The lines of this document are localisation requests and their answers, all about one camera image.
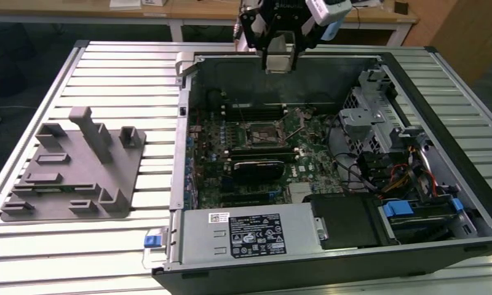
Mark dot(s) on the silver power supply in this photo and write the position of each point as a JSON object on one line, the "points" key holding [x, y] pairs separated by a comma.
{"points": [[200, 224]]}

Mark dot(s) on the grey parts rack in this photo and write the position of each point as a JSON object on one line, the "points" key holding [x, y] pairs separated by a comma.
{"points": [[122, 172]]}

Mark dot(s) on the black open PC case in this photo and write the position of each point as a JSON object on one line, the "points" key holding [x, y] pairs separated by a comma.
{"points": [[310, 276]]}

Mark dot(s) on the black expansion slot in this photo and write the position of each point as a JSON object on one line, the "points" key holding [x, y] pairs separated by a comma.
{"points": [[245, 199]]}

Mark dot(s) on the green motherboard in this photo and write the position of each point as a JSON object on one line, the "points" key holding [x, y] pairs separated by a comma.
{"points": [[314, 153]]}

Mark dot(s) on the CPU socket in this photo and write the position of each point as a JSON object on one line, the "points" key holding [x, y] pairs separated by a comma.
{"points": [[266, 133]]}

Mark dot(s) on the white box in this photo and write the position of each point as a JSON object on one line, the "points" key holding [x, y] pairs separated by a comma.
{"points": [[123, 3], [153, 2]]}

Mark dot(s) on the wooden desk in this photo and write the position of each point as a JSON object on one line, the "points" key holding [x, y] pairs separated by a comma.
{"points": [[126, 13]]}

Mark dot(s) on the wooden cabinet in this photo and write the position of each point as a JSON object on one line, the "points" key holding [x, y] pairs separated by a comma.
{"points": [[466, 37]]}

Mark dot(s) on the green RAM stick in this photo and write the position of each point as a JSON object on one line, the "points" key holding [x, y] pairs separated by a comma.
{"points": [[70, 188]]}

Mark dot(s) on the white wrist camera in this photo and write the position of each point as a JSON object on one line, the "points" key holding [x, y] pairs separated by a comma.
{"points": [[248, 3], [328, 10]]}

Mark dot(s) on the silver drive bay cage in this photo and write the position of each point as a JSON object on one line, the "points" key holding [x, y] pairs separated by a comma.
{"points": [[358, 118]]}

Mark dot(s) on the small black box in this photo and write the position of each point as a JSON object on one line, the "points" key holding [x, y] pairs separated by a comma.
{"points": [[401, 7]]}

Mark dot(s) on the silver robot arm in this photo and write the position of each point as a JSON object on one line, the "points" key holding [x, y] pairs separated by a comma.
{"points": [[332, 30]]}

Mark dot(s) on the silver chipset heatsink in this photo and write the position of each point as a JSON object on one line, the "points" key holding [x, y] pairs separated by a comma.
{"points": [[301, 192]]}

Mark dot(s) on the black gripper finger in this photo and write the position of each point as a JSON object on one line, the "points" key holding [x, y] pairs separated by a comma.
{"points": [[309, 37], [245, 30]]}

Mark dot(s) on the hard disk in blue carrier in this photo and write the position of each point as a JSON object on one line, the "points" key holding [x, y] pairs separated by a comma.
{"points": [[397, 210]]}

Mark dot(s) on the black graphics card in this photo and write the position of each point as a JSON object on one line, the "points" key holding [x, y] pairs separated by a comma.
{"points": [[257, 172]]}

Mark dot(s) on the blue latch tab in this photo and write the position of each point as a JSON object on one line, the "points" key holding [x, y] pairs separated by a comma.
{"points": [[153, 241]]}

